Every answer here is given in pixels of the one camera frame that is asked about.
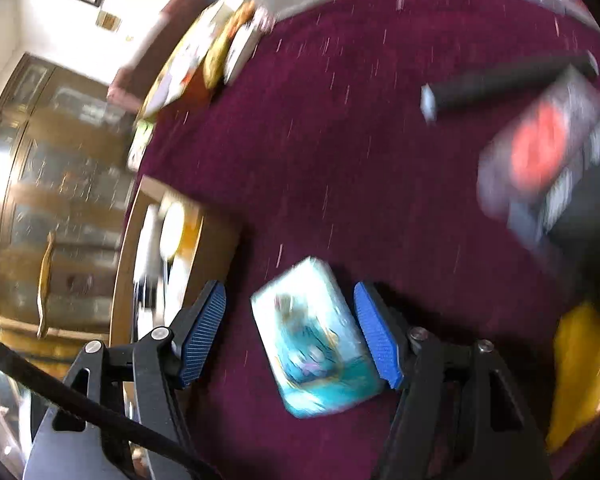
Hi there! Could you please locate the maroon tablecloth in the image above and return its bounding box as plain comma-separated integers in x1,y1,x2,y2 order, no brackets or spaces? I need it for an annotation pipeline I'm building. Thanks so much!
127,0,600,480

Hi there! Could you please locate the green and white packet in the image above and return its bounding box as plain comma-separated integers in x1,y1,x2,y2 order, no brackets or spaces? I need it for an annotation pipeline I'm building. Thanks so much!
126,120,156,172

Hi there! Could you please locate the red and black package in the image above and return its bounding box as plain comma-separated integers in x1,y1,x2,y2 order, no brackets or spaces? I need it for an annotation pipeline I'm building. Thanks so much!
476,65,600,257

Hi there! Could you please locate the white plastic bottle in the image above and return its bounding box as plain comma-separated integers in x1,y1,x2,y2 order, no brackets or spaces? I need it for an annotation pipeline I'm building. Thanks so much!
132,204,162,287

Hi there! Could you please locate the gold-edged box of items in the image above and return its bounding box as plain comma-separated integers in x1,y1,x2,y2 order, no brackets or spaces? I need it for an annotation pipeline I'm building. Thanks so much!
139,0,262,117

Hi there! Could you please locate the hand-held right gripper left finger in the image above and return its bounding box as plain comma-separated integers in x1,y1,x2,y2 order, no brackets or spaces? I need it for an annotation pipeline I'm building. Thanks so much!
22,280,227,480

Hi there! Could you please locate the yellow snack packet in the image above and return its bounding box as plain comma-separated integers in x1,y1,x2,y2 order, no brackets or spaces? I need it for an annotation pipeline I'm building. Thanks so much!
545,302,600,453

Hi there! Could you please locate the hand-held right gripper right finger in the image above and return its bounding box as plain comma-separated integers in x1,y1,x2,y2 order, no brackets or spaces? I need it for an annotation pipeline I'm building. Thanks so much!
354,281,553,480

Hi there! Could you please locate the black cable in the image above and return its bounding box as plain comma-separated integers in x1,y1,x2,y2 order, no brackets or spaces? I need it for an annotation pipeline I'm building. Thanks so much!
0,327,222,480

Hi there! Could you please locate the wooden glass door cabinet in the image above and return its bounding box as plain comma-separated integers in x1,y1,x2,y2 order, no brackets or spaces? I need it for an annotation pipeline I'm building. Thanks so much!
0,52,147,347

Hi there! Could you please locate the teal tissue pack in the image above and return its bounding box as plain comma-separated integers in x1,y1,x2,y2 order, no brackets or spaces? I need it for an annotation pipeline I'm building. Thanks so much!
250,256,383,419

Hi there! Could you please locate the shallow cardboard box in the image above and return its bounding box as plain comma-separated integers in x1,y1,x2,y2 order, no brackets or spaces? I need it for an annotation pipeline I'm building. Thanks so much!
109,175,243,347

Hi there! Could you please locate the black tube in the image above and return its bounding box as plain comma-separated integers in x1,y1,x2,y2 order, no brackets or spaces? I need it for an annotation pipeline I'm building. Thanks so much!
420,51,600,122

